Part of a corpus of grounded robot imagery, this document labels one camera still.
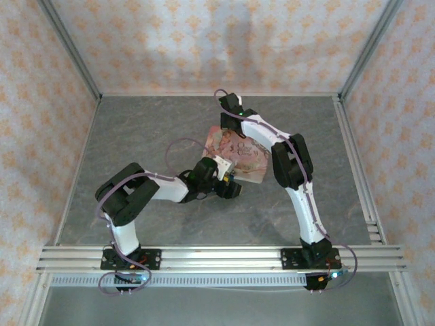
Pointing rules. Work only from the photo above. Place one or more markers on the small brass blue padlock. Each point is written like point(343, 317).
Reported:
point(232, 177)

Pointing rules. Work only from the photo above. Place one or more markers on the pink decorated box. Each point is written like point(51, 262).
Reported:
point(249, 156)

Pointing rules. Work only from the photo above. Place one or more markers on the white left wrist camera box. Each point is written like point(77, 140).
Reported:
point(223, 168)

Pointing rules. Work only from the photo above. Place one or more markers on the white orange patterned curtain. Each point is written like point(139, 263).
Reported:
point(404, 136)
point(221, 44)
point(34, 119)

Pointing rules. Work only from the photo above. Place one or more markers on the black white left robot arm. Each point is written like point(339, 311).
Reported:
point(125, 193)

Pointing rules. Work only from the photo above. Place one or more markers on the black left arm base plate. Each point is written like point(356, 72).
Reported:
point(154, 258)

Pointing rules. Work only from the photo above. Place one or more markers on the aluminium back rail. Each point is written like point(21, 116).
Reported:
point(170, 94)

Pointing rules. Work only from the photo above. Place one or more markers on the aluminium frame post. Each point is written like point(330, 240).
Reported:
point(71, 51)
point(367, 47)

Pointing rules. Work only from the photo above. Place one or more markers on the grey metal lower panel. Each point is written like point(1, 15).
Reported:
point(221, 307)

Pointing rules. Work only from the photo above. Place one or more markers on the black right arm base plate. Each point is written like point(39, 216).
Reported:
point(287, 258)

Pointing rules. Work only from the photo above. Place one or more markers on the aluminium mounting rail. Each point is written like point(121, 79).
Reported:
point(221, 258)

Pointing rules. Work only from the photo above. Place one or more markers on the aluminium side rail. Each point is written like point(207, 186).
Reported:
point(357, 169)

